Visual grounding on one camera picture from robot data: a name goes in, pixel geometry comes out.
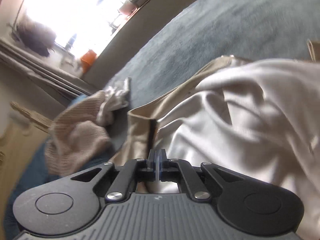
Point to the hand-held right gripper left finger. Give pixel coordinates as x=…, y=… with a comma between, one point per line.
x=153, y=163

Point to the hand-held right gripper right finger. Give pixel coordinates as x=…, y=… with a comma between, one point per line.
x=162, y=163

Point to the beige zip jacket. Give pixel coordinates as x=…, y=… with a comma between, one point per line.
x=237, y=105

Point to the white crumpled cloth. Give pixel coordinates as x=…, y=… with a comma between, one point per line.
x=112, y=100

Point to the pink white knitted sweater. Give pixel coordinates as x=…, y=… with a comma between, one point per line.
x=75, y=135

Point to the orange bag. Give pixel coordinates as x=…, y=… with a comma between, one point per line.
x=88, y=57

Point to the cream carved headboard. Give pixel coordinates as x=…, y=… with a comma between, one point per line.
x=30, y=116

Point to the grey curtain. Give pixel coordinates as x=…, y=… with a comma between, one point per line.
x=50, y=77

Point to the pink pot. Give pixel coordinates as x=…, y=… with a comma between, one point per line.
x=125, y=7

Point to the dark cloth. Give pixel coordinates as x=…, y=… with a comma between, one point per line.
x=37, y=37

